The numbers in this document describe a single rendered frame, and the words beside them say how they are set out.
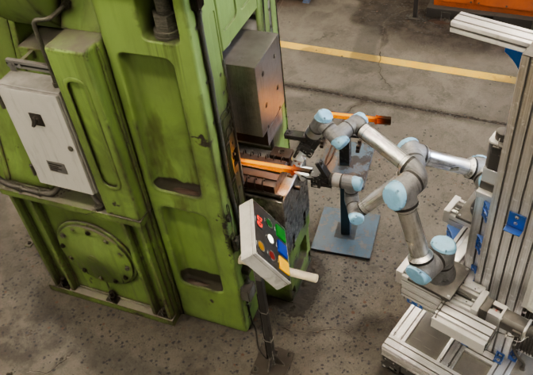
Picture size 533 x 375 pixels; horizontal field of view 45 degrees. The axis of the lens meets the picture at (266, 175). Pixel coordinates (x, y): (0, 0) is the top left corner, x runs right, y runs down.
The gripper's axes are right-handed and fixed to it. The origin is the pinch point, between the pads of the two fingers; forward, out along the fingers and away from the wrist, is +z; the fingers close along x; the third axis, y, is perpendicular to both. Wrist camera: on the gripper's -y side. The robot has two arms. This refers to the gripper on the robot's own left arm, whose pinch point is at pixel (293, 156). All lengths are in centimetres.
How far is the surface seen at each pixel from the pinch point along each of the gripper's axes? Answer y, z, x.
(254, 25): -49, -28, 38
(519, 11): 130, 61, 364
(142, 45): -79, -42, -27
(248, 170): -15.7, 37.1, 9.3
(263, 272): 13, 14, -58
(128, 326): -33, 157, -49
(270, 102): -22.8, -15.3, 9.1
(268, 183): -3.1, 31.7, 3.9
